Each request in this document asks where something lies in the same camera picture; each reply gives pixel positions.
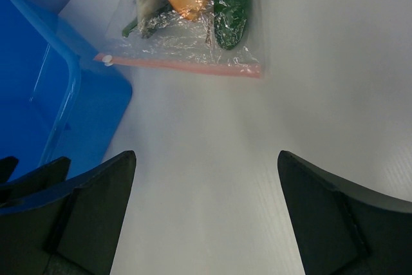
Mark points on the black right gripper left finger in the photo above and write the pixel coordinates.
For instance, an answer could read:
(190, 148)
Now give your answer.
(52, 224)

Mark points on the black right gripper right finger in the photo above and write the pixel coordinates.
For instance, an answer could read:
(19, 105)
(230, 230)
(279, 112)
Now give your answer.
(342, 227)

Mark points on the clear zip top bag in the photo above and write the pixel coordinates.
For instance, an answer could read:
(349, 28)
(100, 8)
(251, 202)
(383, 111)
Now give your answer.
(180, 44)

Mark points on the green fake cucumber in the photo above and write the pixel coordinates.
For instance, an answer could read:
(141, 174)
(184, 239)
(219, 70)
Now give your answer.
(230, 21)

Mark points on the blue plastic bin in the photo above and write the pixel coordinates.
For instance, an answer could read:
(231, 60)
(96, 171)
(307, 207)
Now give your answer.
(55, 99)

